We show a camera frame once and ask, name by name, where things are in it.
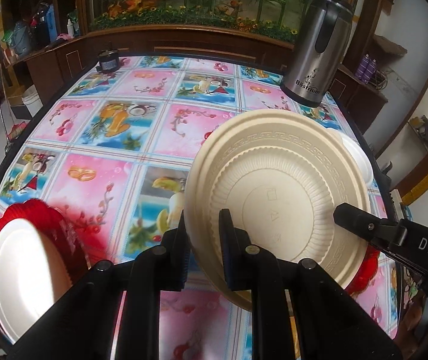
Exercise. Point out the blue bottle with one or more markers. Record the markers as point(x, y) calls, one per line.
point(53, 22)

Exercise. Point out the white plastic bucket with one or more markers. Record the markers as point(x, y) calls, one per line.
point(31, 101)

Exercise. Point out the dark tool on shelf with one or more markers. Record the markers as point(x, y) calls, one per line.
point(424, 129)

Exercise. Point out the large white foam bowl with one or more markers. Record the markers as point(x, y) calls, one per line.
point(22, 270)

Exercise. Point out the purple bottle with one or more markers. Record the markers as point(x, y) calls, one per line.
point(362, 68)
point(371, 69)

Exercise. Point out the brown wooden cabinet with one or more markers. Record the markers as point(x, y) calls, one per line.
point(183, 45)

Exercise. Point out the small black round device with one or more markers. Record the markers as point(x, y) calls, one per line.
point(108, 63)

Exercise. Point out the black thermos flask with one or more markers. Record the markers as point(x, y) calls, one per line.
point(41, 26)

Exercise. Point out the brown wooden wall shelf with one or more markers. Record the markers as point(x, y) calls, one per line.
point(388, 45)

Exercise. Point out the grey blue bag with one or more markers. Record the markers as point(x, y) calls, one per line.
point(22, 39)

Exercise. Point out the stainless steel thermos jug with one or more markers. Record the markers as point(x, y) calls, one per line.
point(311, 56)

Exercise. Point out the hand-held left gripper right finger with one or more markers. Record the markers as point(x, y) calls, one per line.
point(227, 255)

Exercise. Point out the beige plastic bowl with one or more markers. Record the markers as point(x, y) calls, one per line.
point(292, 180)

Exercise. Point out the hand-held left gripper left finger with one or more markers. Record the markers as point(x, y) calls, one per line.
point(182, 255)

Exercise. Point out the small red plastic bowl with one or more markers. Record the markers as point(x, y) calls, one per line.
point(364, 270)

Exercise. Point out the large red plastic bowl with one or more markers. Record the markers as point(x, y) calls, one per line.
point(67, 232)

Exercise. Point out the small white bottle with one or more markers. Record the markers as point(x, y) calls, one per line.
point(71, 29)

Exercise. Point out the small white foam bowl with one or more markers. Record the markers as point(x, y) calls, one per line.
point(360, 161)

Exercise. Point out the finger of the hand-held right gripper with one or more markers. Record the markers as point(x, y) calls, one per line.
point(364, 227)

